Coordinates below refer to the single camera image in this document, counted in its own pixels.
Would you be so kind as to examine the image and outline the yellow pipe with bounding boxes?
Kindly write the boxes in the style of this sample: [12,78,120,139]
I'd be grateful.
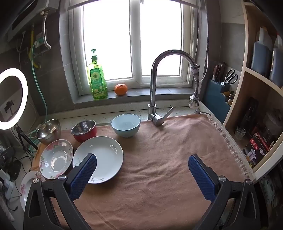
[30,29,41,68]

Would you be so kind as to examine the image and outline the peach towel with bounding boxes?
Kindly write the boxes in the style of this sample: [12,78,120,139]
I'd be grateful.
[33,114,255,230]

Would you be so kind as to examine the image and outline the tangerine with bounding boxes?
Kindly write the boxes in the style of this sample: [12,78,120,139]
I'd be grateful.
[114,83,128,96]

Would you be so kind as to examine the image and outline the small glass cup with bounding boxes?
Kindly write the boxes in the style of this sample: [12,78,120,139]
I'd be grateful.
[234,126,246,141]

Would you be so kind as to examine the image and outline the metal flexible hose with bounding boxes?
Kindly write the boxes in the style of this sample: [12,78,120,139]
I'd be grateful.
[43,10,52,52]

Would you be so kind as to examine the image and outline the black tripod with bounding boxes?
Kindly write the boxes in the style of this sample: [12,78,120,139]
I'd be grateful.
[13,125,39,152]

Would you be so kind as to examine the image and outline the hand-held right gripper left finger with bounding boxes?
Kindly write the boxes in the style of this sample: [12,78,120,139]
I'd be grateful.
[23,153,98,230]

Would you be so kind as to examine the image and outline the chrome faucet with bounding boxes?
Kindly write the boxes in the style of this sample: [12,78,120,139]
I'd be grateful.
[148,50,197,127]

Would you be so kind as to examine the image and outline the green hose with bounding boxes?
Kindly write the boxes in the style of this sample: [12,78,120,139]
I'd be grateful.
[28,41,48,133]

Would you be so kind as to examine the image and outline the black flat box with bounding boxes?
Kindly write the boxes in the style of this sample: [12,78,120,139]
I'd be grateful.
[240,97,259,133]

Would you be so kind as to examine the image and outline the white plate with leaf print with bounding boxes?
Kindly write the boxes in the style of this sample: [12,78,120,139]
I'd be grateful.
[73,136,124,184]

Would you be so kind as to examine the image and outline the grey wall appliance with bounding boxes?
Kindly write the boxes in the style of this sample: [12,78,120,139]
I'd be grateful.
[7,0,61,42]

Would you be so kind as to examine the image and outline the ring light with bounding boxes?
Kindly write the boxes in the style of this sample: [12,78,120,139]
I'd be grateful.
[0,67,28,130]

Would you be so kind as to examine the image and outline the black handled scissors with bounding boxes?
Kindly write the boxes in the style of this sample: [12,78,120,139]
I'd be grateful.
[220,69,238,87]

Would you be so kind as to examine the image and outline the silver steel bowl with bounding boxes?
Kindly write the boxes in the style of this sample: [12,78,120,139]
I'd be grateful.
[36,119,62,146]

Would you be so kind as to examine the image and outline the blue knife holder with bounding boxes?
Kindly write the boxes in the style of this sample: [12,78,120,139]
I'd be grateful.
[203,79,235,124]

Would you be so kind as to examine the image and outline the white window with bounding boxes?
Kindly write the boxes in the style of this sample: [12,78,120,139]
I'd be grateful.
[67,0,199,96]

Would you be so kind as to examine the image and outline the green dish soap bottle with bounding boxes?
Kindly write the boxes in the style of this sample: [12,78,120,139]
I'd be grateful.
[87,49,108,101]

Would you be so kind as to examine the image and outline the wooden shelf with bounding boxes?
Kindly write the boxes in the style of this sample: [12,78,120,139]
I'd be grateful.
[221,0,283,175]

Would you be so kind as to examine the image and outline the flexible faucet sprayer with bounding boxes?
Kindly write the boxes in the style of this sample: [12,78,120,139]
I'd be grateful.
[188,64,201,109]

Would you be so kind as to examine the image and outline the red and black box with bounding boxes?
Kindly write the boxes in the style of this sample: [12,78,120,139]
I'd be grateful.
[242,132,276,168]

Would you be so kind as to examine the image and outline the dark liquid jug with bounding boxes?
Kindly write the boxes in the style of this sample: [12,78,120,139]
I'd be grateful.
[251,27,273,77]
[269,33,283,82]

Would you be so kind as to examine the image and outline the wall socket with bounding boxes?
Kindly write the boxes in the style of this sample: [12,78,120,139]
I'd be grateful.
[33,32,45,48]

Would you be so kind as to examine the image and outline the light blue bowl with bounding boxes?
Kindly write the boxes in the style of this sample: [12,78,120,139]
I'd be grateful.
[111,114,141,138]

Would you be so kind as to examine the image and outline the red steel bowl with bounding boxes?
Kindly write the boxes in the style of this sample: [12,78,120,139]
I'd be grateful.
[71,120,98,143]

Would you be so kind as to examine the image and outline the brown handled knife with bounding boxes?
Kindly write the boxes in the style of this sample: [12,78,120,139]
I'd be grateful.
[212,64,220,81]
[218,62,226,80]

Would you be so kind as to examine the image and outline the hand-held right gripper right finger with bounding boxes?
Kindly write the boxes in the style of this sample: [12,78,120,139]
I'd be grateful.
[188,154,261,230]

